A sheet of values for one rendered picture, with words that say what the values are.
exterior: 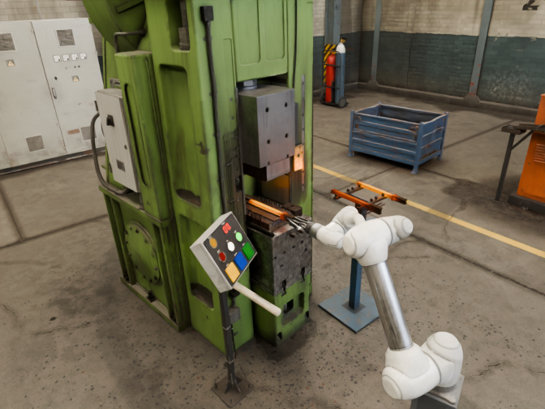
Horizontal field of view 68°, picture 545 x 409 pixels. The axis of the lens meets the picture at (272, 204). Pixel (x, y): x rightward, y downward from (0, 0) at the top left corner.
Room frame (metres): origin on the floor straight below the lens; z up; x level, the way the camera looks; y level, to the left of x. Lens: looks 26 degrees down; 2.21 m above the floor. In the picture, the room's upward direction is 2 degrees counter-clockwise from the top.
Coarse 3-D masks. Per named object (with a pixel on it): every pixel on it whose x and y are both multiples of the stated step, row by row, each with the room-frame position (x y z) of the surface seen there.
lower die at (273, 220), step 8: (256, 200) 2.51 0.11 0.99; (248, 208) 2.41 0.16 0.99; (256, 208) 2.41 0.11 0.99; (280, 208) 2.39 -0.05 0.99; (248, 216) 2.33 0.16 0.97; (256, 216) 2.31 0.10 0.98; (264, 216) 2.29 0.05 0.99; (272, 216) 2.28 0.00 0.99; (280, 216) 2.26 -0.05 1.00; (264, 224) 2.22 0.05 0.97; (272, 224) 2.22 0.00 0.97; (280, 224) 2.26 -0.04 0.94
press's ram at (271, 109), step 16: (240, 96) 2.25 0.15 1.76; (256, 96) 2.19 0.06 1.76; (272, 96) 2.24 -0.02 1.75; (288, 96) 2.33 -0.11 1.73; (240, 112) 2.26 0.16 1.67; (256, 112) 2.16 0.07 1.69; (272, 112) 2.24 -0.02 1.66; (288, 112) 2.33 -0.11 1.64; (240, 128) 2.26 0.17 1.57; (256, 128) 2.17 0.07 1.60; (272, 128) 2.24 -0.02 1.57; (288, 128) 2.33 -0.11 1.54; (256, 144) 2.17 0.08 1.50; (272, 144) 2.23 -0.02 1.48; (288, 144) 2.32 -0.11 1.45; (256, 160) 2.18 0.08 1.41; (272, 160) 2.23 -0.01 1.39
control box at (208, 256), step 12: (228, 216) 1.92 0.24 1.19; (216, 228) 1.79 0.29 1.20; (240, 228) 1.93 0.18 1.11; (204, 240) 1.67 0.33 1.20; (216, 240) 1.73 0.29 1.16; (228, 240) 1.80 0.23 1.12; (240, 240) 1.87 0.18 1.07; (204, 252) 1.64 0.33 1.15; (216, 252) 1.68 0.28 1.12; (228, 252) 1.74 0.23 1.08; (204, 264) 1.65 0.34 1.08; (216, 264) 1.63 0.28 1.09; (228, 264) 1.69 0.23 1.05; (216, 276) 1.63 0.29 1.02; (228, 276) 1.64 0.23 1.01; (240, 276) 1.70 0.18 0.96; (228, 288) 1.61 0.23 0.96
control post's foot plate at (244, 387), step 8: (240, 376) 1.90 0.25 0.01; (216, 384) 1.81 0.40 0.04; (224, 384) 1.84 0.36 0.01; (240, 384) 1.84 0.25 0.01; (248, 384) 1.81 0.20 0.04; (216, 392) 1.78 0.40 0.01; (224, 392) 1.77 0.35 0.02; (232, 392) 1.78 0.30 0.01; (240, 392) 1.77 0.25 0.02; (248, 392) 1.78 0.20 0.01; (224, 400) 1.72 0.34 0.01; (232, 400) 1.71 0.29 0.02
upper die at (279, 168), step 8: (288, 160) 2.32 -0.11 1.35; (248, 168) 2.31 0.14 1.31; (256, 168) 2.25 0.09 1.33; (264, 168) 2.20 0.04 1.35; (272, 168) 2.23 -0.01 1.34; (280, 168) 2.27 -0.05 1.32; (288, 168) 2.32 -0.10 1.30; (256, 176) 2.26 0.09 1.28; (264, 176) 2.21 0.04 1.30; (272, 176) 2.23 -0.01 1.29
